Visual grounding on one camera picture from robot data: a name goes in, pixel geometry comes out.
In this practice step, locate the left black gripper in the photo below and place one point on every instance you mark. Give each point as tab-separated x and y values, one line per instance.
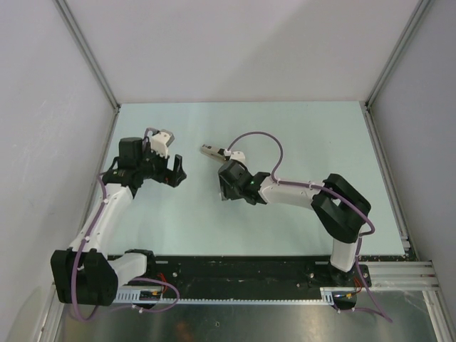
172	178

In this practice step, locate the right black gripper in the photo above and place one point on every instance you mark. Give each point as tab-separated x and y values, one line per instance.
226	193

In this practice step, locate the beige black stapler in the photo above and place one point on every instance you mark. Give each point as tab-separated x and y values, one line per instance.
215	153

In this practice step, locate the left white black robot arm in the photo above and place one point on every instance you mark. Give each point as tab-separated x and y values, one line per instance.
83	273

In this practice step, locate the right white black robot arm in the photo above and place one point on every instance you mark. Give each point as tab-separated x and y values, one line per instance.
341	209

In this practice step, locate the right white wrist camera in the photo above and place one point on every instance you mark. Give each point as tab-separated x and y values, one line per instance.
239	156

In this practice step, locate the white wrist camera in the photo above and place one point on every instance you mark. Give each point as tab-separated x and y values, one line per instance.
239	156
160	141

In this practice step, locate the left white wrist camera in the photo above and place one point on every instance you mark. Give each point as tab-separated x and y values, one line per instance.
160	141

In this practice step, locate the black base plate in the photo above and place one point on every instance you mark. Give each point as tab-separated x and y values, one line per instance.
266	277

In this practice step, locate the grey slotted cable duct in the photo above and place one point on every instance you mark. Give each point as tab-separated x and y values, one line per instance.
150	297

